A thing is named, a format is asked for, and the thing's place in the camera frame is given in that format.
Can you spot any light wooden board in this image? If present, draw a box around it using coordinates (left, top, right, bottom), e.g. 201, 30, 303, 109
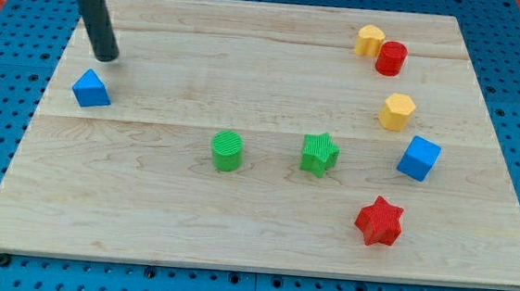
0, 0, 520, 290

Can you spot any blue triangle block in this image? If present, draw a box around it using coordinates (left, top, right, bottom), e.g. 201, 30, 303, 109
72, 69, 111, 108

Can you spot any blue cube block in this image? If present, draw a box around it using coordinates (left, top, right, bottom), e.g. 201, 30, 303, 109
397, 135, 442, 182

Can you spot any red cylinder block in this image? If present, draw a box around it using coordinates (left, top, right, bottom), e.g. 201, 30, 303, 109
375, 42, 408, 77

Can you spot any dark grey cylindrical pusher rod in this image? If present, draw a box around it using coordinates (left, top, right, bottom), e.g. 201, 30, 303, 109
77, 0, 120, 62

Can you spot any red star block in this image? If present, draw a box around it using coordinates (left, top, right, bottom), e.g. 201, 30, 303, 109
354, 196, 404, 246

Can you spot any green cylinder block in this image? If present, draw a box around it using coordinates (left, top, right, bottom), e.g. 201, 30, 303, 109
210, 130, 244, 171

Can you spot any green star block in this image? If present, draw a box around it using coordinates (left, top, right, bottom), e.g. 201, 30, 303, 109
299, 133, 340, 178

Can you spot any yellow hexagon block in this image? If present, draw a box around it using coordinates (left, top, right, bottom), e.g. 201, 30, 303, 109
378, 93, 416, 133

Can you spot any yellow heart block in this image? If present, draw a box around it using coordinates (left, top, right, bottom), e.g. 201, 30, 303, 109
354, 25, 386, 57

